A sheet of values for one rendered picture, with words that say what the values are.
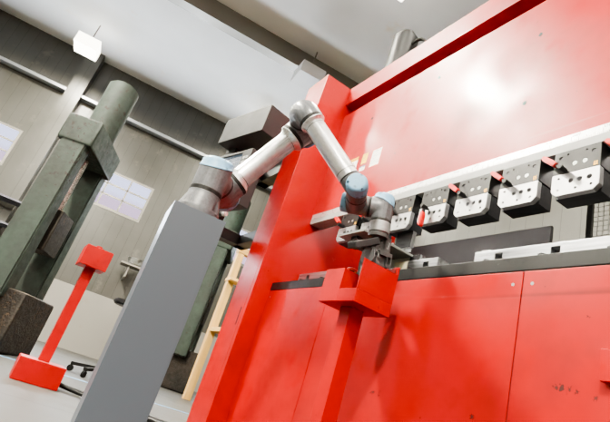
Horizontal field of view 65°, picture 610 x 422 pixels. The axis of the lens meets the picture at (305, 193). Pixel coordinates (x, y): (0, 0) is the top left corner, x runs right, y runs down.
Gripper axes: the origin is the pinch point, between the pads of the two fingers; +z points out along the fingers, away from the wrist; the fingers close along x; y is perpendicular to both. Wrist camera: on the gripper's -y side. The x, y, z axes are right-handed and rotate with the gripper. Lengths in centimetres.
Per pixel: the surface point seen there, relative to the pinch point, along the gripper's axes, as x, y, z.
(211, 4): 531, 14, -483
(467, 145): -6, 34, -70
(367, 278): -5.0, -3.2, -2.0
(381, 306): -5.0, 5.0, 5.1
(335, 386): 2.0, -2.2, 32.7
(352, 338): 2.0, 1.0, 16.9
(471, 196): -14, 32, -44
